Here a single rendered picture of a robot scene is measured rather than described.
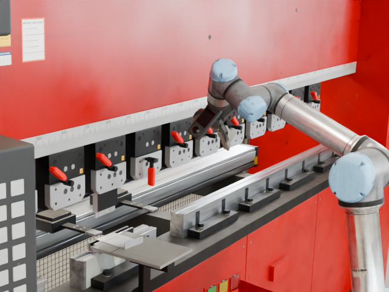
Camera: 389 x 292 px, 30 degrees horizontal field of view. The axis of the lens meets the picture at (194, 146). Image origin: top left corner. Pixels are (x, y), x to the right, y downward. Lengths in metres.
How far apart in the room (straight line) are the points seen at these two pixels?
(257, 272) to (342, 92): 1.45
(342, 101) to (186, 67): 1.79
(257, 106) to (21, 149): 1.08
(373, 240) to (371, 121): 2.29
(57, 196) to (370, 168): 0.87
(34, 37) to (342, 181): 0.88
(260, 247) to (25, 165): 2.12
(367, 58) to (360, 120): 0.35
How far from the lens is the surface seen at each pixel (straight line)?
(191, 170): 3.26
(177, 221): 2.74
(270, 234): 3.14
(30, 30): 1.95
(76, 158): 2.14
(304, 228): 3.50
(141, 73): 2.34
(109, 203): 2.36
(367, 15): 4.12
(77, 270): 2.32
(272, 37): 3.14
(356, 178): 1.84
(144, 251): 2.28
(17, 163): 1.04
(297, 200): 3.35
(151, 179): 2.41
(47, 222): 2.48
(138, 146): 2.37
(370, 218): 1.90
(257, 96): 2.03
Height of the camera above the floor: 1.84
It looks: 13 degrees down
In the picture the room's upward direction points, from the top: 2 degrees clockwise
